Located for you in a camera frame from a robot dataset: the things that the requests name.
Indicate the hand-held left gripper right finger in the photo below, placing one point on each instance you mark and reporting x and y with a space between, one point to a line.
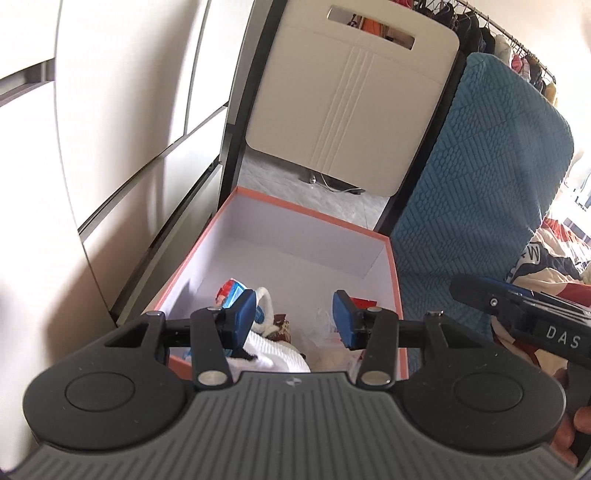
344 318

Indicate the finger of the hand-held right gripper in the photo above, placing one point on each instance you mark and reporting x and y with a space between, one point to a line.
485 297

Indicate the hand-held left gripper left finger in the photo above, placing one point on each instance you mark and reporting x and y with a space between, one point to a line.
244 314

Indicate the white knit glove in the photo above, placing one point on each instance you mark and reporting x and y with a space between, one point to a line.
277 355

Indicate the pink cardboard box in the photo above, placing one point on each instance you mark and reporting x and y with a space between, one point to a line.
300 240

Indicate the person's right hand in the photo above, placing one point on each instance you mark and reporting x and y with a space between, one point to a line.
570 438

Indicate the clear plastic bag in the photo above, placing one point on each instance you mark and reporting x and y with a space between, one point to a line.
323 332

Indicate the blue snack packet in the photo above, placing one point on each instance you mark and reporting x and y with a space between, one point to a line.
231 290

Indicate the cream red striped blanket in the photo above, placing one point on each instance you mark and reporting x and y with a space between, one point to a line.
554 286

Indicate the white black printed cloth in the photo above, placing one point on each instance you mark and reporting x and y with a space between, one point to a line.
526 261

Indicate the blue quilted blanket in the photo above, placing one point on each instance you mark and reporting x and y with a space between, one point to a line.
475 184

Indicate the white wardrobe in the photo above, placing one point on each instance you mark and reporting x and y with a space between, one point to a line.
115 138

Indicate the clothes rack with clothes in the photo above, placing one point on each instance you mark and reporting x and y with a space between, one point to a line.
489 32

